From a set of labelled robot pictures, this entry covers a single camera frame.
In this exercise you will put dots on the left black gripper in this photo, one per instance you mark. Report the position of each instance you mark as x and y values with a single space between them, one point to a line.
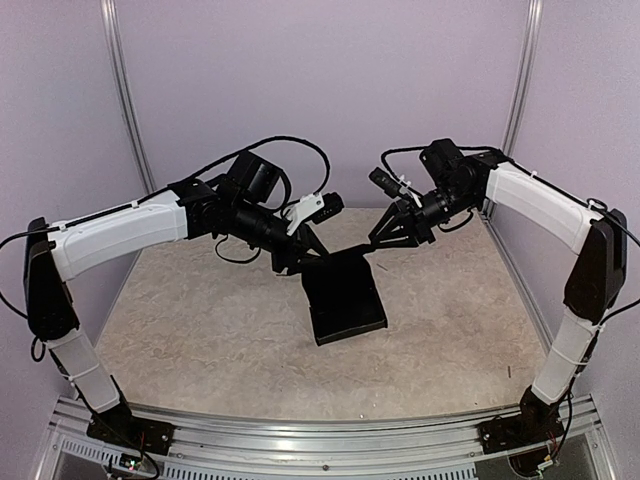
296 252

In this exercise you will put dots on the front aluminium frame rail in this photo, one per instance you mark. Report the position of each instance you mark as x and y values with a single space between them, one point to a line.
217 447

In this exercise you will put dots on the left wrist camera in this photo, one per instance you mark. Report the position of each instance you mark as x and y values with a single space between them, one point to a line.
316 208

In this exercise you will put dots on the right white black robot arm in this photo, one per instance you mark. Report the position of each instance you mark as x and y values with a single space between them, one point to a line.
465 178

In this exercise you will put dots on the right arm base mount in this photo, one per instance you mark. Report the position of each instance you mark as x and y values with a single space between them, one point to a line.
535 422

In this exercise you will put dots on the small circuit board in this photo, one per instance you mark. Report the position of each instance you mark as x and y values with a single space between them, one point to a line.
127 464

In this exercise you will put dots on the right vertical aluminium post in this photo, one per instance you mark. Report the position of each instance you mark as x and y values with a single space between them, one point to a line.
524 74

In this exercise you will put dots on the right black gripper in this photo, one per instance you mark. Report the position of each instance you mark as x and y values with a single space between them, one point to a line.
414 222

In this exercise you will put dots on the vertical aluminium post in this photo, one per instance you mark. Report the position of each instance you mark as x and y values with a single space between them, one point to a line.
524 74
123 90

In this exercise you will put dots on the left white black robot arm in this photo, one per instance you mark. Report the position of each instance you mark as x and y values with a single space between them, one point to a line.
250 201

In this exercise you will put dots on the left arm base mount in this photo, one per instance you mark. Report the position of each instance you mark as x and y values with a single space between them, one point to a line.
119 426

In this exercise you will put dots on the left vertical aluminium post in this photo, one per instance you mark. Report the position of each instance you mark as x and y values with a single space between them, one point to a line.
123 90

